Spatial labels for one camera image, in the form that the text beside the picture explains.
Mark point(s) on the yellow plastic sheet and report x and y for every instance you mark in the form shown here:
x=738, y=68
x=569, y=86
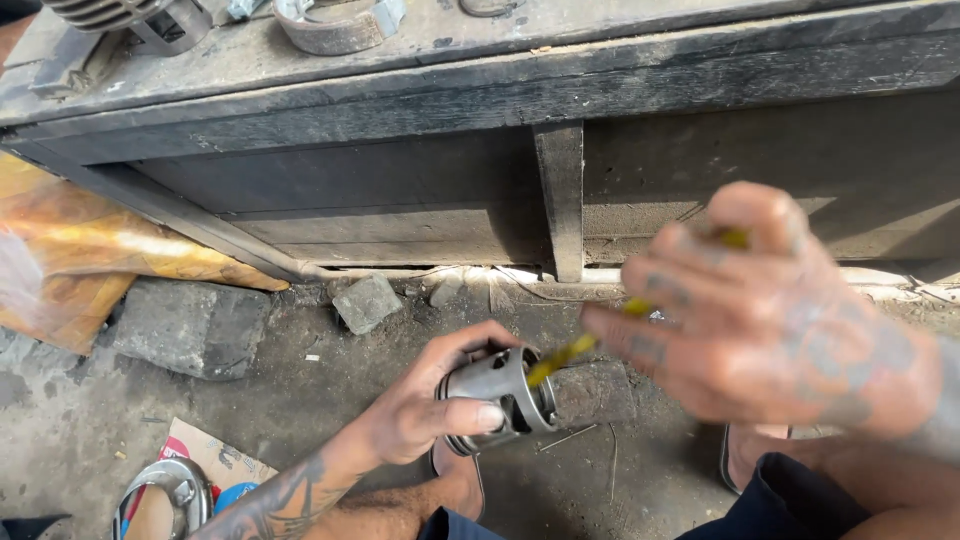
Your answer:
x=82, y=255

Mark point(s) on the torn cardboard piece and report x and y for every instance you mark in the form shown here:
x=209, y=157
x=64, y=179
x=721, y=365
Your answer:
x=214, y=457

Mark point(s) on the flat dark stone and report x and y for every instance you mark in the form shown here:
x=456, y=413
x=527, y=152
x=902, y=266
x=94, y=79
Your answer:
x=592, y=394

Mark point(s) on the person's legs in dark shorts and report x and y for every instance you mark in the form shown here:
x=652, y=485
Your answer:
x=675, y=495

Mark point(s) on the small grey stone block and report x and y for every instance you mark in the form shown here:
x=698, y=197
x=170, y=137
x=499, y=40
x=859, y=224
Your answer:
x=366, y=302

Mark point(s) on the large grey paving stone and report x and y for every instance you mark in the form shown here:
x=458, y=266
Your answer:
x=191, y=326

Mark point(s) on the person's right hand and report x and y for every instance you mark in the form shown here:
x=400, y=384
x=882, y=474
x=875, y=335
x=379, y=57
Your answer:
x=765, y=330

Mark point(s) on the curved metal brake shoe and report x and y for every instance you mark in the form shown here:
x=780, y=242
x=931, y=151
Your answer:
x=337, y=26

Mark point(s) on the chrome metal cover part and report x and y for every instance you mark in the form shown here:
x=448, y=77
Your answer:
x=169, y=495

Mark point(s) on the grey metal piston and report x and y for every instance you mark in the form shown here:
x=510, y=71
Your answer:
x=496, y=401

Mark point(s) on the dark wooden workbench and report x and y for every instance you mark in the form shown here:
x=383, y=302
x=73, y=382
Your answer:
x=480, y=127

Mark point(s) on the person's right fingers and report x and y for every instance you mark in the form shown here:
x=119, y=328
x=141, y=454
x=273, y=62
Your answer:
x=675, y=292

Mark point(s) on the finned metal engine cylinder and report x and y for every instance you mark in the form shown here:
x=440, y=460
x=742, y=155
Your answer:
x=127, y=22

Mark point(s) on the small grey stone chunk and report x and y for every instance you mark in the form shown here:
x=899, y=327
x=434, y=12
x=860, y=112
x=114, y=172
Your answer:
x=444, y=292

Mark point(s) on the person's left hand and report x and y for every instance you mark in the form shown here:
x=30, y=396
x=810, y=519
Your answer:
x=409, y=409

